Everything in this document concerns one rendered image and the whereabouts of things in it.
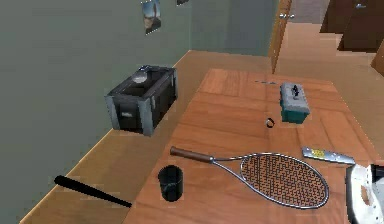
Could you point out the black grey storage crate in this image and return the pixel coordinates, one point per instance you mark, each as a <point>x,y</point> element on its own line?
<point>141,100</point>

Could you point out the black cup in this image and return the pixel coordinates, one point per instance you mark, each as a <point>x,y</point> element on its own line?
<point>170,183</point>

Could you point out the thin blue pen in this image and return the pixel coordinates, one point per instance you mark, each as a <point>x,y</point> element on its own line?
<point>265,82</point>

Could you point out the teal grey toolbox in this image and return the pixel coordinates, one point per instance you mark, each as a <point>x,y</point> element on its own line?
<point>294,103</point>

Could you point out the brown wooden room door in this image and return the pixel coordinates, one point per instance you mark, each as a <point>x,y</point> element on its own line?
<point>279,33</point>

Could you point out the black baseball bat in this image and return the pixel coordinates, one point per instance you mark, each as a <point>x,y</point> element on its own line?
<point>90,190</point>

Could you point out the silver flat blade yellow label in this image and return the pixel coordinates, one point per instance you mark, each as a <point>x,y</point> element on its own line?
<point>326,155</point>

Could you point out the dark brown wooden cupboard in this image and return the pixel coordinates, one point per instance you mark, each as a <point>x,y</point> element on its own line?
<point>361,25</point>

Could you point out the white black shoe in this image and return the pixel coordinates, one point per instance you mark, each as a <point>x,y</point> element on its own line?
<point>365,195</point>

